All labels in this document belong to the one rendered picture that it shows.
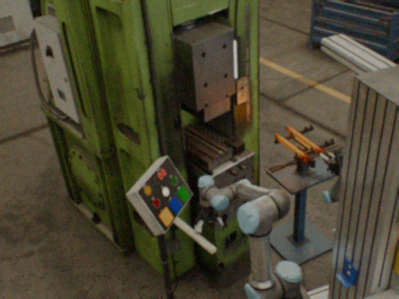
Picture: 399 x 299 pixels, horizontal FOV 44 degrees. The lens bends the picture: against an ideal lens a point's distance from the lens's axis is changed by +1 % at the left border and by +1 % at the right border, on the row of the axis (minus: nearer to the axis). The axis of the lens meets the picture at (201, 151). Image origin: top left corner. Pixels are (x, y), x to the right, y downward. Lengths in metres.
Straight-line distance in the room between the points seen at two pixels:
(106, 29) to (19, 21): 5.03
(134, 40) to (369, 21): 4.20
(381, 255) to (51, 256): 2.78
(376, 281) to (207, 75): 1.41
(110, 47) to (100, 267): 1.72
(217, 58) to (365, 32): 3.86
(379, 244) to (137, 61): 1.50
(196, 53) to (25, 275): 2.21
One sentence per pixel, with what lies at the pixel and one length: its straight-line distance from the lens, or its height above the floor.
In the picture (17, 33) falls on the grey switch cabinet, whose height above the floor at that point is 0.23.
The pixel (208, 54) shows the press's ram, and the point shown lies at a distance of 2.73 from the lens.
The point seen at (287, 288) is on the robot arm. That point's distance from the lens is 2.32.
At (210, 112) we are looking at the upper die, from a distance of 2.89.
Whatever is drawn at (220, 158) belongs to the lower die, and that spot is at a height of 0.96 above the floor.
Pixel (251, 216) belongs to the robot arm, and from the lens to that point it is 1.98.
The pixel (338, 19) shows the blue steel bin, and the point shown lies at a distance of 6.63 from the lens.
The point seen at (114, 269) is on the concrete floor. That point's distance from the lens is 3.85.
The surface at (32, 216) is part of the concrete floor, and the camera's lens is 4.51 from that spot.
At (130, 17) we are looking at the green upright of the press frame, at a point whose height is 1.95.
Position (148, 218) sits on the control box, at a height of 1.04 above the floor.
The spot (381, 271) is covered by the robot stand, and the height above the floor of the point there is 1.33.
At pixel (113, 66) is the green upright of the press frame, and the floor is 1.55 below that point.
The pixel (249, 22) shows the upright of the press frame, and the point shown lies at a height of 1.69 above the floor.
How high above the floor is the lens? 2.78
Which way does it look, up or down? 35 degrees down
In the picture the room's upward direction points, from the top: 5 degrees counter-clockwise
